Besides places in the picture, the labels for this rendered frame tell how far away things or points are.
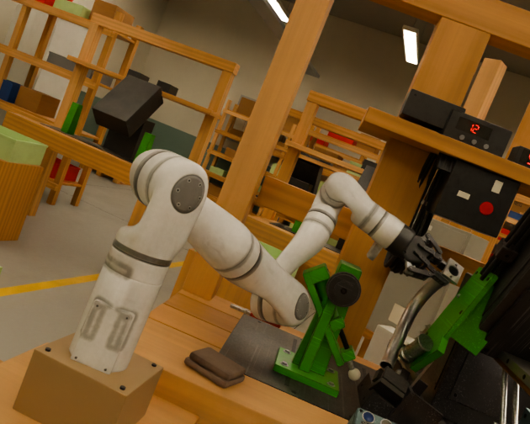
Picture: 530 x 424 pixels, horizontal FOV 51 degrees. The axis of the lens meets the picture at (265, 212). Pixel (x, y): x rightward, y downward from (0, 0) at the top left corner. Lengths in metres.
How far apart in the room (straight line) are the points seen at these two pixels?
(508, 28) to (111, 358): 1.30
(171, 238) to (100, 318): 0.15
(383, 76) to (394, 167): 10.15
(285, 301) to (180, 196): 0.37
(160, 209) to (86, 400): 0.28
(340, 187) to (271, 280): 0.34
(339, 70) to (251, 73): 1.87
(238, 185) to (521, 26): 0.87
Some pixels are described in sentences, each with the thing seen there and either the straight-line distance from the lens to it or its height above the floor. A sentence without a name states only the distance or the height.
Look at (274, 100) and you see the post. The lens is 1.58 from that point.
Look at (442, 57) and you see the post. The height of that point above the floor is 1.75.
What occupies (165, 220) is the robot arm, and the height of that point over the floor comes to 1.18.
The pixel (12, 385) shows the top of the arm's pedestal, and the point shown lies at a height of 0.85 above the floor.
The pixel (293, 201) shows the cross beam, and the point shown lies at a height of 1.23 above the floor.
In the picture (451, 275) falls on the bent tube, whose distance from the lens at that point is 1.33.
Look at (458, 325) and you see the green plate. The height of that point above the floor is 1.15.
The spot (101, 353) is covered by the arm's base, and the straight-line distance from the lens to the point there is 0.86.
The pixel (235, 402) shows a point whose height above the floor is 0.90.
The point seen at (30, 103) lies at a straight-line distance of 6.90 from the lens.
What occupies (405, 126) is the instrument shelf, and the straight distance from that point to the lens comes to 1.46.
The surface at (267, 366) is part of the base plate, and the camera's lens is 1.26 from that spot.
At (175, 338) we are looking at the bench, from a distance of 1.26.
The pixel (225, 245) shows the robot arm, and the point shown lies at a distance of 0.93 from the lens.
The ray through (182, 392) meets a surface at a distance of 1.05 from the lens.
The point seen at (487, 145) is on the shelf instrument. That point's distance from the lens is 1.52.
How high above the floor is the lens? 1.31
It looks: 5 degrees down
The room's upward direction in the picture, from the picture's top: 22 degrees clockwise
